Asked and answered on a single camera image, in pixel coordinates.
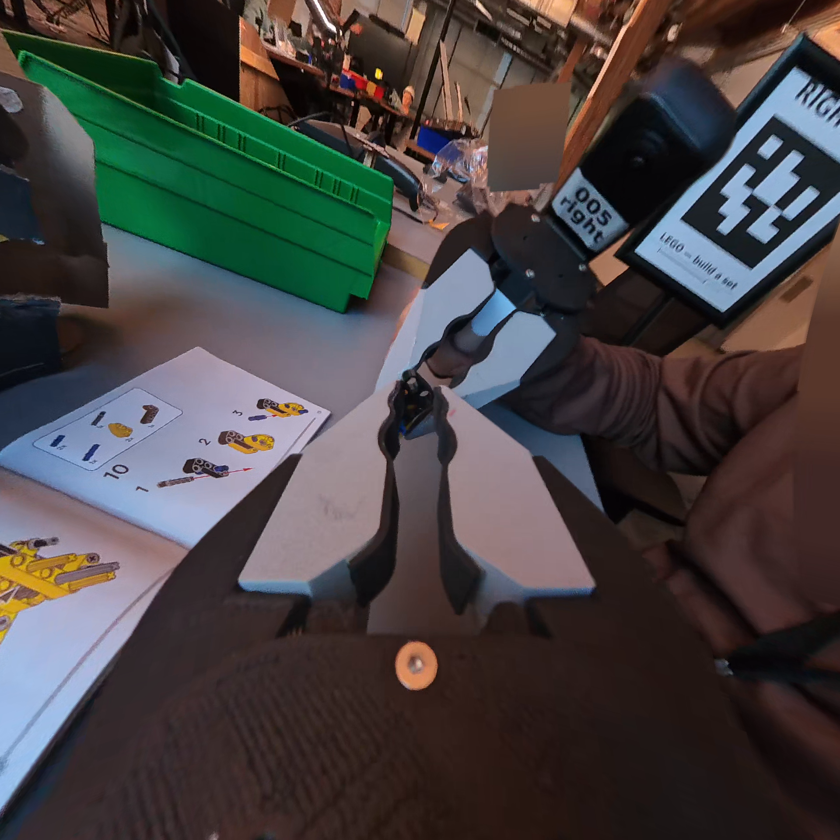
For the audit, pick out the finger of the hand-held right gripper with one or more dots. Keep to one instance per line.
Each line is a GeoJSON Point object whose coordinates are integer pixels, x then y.
{"type": "Point", "coordinates": [518, 354]}
{"type": "Point", "coordinates": [439, 295]}

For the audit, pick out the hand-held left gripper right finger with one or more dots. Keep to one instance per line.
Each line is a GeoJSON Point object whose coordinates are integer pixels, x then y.
{"type": "Point", "coordinates": [512, 525]}

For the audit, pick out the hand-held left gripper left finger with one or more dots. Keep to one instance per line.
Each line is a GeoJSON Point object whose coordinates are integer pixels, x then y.
{"type": "Point", "coordinates": [328, 518]}

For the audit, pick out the black lego connector piece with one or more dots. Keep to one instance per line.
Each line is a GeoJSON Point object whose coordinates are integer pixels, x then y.
{"type": "Point", "coordinates": [412, 394]}

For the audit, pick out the blue lego pin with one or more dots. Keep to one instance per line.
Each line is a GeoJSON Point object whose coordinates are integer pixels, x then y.
{"type": "Point", "coordinates": [410, 423]}

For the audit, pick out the lego instruction booklet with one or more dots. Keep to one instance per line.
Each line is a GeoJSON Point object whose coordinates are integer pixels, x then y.
{"type": "Point", "coordinates": [197, 377]}

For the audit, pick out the dark lego set box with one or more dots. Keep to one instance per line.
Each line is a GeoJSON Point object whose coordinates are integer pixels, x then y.
{"type": "Point", "coordinates": [26, 341]}

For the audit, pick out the person's right hand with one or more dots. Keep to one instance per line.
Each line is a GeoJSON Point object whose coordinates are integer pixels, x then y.
{"type": "Point", "coordinates": [467, 344]}

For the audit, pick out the clear plastic bag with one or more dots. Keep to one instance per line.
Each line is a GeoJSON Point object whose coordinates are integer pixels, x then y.
{"type": "Point", "coordinates": [459, 164]}

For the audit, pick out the small blue bin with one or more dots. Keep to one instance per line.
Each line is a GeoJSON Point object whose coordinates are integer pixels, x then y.
{"type": "Point", "coordinates": [433, 139]}

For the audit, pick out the dark grey rounded object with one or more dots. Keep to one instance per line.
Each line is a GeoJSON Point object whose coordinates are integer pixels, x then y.
{"type": "Point", "coordinates": [367, 154]}

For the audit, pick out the black framed marker sign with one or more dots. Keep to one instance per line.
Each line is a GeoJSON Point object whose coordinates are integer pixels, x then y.
{"type": "Point", "coordinates": [754, 197]}

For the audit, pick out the person's brown clothing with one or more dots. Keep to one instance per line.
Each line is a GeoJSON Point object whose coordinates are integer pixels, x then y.
{"type": "Point", "coordinates": [735, 538]}

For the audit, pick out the green storage bin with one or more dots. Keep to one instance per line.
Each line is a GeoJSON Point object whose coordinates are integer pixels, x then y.
{"type": "Point", "coordinates": [229, 216]}

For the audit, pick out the row of coloured bins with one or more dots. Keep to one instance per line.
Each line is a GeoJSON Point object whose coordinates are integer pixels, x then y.
{"type": "Point", "coordinates": [359, 82]}

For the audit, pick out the black floor lamp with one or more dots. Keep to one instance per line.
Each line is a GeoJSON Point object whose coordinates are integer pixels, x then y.
{"type": "Point", "coordinates": [433, 59]}

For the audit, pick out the dark computer monitor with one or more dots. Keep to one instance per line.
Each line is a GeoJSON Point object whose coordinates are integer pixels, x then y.
{"type": "Point", "coordinates": [380, 52]}

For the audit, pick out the wooden cabinet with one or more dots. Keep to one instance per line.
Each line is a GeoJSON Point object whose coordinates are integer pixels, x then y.
{"type": "Point", "coordinates": [259, 72]}

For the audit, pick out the black partition panel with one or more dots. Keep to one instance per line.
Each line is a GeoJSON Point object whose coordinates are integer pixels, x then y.
{"type": "Point", "coordinates": [197, 39]}

